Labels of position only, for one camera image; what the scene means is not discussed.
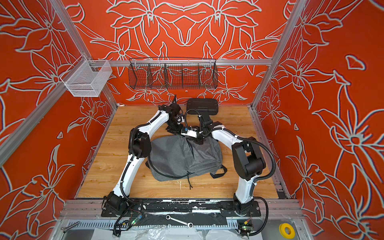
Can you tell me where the grey student backpack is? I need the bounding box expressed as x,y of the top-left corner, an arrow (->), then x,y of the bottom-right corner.
146,136 -> 228,182

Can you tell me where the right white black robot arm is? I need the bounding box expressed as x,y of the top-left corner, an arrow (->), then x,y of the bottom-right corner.
186,109 -> 277,216

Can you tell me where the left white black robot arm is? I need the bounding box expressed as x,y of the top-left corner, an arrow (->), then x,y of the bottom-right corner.
102,97 -> 183,217

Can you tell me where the black hard case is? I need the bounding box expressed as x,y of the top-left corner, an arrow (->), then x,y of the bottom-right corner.
187,98 -> 219,116

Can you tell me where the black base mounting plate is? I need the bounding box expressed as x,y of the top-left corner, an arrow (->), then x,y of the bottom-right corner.
101,197 -> 261,217

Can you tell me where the silver combination wrench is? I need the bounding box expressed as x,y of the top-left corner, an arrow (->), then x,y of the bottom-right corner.
166,215 -> 194,229

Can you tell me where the yellow tape roll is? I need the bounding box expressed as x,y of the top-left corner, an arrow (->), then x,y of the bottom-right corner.
279,223 -> 296,240

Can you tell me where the black wire wall basket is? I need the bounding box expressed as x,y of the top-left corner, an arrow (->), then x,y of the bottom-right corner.
128,58 -> 219,90

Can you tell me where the white wire wall basket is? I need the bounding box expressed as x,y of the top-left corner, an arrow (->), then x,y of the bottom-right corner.
61,60 -> 113,97

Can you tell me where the grey bolt on frame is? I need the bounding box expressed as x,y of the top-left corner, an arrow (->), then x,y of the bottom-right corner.
62,221 -> 80,233

